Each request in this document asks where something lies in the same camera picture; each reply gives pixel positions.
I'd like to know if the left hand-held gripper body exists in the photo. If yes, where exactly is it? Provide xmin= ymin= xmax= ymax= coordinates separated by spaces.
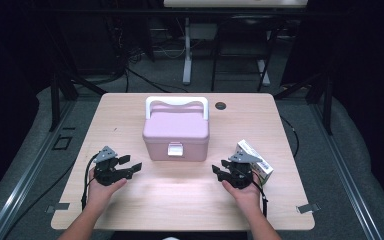
xmin=93 ymin=145 xmax=128 ymax=187

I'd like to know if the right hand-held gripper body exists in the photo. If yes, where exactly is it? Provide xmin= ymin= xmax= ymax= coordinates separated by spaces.
xmin=225 ymin=148 xmax=264 ymax=190

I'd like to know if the white medicine carton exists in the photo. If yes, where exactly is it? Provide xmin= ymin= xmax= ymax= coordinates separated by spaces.
xmin=236 ymin=139 xmax=275 ymax=186

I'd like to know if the pink lidded storage box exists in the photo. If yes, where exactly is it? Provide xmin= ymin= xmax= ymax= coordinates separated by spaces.
xmin=142 ymin=96 xmax=211 ymax=163

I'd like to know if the person's right hand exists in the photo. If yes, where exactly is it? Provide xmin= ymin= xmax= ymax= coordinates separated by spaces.
xmin=221 ymin=173 xmax=264 ymax=213

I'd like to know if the person's left hand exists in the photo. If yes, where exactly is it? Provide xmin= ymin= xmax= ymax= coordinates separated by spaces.
xmin=85 ymin=168 xmax=128 ymax=210

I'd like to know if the grey tape strip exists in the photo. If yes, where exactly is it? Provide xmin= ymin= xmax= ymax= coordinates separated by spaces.
xmin=295 ymin=202 xmax=322 ymax=215
xmin=45 ymin=202 xmax=71 ymax=214

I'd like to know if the black metal stand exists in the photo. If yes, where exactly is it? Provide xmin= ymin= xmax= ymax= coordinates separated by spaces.
xmin=273 ymin=64 xmax=335 ymax=136
xmin=44 ymin=19 xmax=108 ymax=133

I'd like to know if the white desk leg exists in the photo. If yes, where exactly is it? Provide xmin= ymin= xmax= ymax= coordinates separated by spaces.
xmin=258 ymin=29 xmax=272 ymax=87
xmin=182 ymin=17 xmax=194 ymax=86

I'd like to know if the black chair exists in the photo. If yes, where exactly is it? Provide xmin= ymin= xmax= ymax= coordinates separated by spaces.
xmin=210 ymin=14 xmax=282 ymax=93

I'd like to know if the white background desk top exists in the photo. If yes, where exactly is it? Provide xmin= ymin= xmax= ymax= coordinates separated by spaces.
xmin=163 ymin=0 xmax=309 ymax=9

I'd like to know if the right hand-held gripper cable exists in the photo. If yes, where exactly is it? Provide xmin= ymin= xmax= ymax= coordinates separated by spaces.
xmin=251 ymin=169 xmax=270 ymax=218

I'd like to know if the black floor cable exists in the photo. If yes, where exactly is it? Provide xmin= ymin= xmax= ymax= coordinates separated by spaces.
xmin=123 ymin=65 xmax=190 ymax=94
xmin=279 ymin=114 xmax=300 ymax=159

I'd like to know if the metal floor rail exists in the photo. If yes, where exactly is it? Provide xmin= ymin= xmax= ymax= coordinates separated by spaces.
xmin=309 ymin=102 xmax=384 ymax=240
xmin=0 ymin=99 xmax=78 ymax=240

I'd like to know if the tangle of cables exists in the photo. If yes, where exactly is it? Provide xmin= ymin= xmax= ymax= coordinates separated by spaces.
xmin=111 ymin=18 xmax=156 ymax=69

